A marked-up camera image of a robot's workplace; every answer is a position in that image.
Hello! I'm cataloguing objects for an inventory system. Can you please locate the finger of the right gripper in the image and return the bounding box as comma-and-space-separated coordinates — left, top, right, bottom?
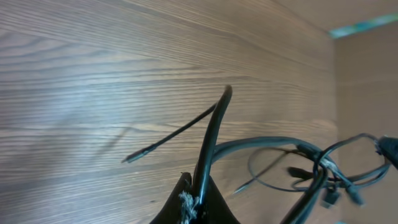
378, 137, 398, 169

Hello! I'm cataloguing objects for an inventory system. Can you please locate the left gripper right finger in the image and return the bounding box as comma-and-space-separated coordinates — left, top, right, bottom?
201, 177, 239, 224

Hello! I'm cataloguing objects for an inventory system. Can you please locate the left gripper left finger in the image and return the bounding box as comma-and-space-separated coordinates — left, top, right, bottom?
150, 172, 192, 224

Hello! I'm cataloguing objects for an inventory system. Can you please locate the thick black USB cable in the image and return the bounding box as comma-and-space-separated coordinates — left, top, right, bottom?
191, 84, 364, 224

